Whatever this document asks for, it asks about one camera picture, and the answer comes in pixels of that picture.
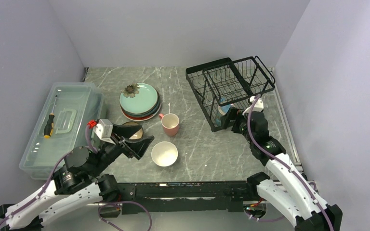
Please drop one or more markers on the yellow black screwdriver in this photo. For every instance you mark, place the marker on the yellow black screwdriver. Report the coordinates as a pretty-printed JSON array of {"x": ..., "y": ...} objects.
[{"x": 48, "y": 129}]

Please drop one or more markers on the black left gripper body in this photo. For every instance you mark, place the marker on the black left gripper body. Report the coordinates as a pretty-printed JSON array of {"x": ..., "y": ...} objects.
[{"x": 111, "y": 151}]

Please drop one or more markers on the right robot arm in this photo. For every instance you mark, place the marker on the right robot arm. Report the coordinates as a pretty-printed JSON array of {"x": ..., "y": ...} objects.
[{"x": 298, "y": 202}]

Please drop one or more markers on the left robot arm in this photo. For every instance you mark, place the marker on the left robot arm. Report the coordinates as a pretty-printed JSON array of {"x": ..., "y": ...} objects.
[{"x": 77, "y": 178}]

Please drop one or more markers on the dark teal plate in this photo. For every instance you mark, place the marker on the dark teal plate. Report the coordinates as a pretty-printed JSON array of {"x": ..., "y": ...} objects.
[{"x": 145, "y": 114}]

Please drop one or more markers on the dark bowl beige inside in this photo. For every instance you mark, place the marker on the dark bowl beige inside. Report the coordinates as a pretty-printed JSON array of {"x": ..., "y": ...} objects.
[{"x": 138, "y": 134}]

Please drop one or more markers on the pink mug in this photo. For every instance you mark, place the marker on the pink mug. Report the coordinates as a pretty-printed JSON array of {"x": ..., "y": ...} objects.
[{"x": 170, "y": 123}]

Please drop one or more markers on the white bowl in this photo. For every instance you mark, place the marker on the white bowl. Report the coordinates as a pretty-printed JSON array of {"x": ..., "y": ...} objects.
[{"x": 164, "y": 154}]

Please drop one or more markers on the light blue flower plate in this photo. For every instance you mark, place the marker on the light blue flower plate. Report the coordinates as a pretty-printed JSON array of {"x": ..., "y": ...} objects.
[{"x": 138, "y": 98}]

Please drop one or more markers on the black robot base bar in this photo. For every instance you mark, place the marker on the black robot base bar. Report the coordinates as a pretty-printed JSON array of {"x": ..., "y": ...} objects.
[{"x": 134, "y": 198}]

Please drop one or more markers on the red rimmed bottom plate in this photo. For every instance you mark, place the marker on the red rimmed bottom plate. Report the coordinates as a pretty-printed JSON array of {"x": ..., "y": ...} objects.
[{"x": 144, "y": 118}]

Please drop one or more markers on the blue mug orange inside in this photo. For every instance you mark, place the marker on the blue mug orange inside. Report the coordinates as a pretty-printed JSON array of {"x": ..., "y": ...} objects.
[{"x": 222, "y": 111}]

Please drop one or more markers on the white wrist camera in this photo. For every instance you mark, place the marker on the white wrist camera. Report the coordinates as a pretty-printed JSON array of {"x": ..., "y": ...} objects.
[
  {"x": 102, "y": 129},
  {"x": 257, "y": 105}
]

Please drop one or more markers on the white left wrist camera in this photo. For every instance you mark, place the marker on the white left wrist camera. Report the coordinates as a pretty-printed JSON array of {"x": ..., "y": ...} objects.
[{"x": 102, "y": 129}]

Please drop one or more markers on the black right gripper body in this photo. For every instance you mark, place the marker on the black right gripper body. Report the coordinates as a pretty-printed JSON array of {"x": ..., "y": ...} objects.
[{"x": 240, "y": 125}]

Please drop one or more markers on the clear plastic storage box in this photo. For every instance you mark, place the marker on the clear plastic storage box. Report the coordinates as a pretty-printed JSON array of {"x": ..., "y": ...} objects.
[{"x": 76, "y": 105}]

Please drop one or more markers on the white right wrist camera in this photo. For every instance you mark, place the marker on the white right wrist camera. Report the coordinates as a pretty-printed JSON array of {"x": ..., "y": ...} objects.
[{"x": 257, "y": 105}]

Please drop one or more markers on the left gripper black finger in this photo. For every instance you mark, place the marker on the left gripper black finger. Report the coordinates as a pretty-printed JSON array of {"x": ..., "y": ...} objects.
[
  {"x": 125, "y": 131},
  {"x": 136, "y": 148}
]

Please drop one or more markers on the black wire dish rack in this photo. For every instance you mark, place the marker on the black wire dish rack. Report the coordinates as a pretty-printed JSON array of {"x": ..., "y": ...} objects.
[{"x": 225, "y": 81}]

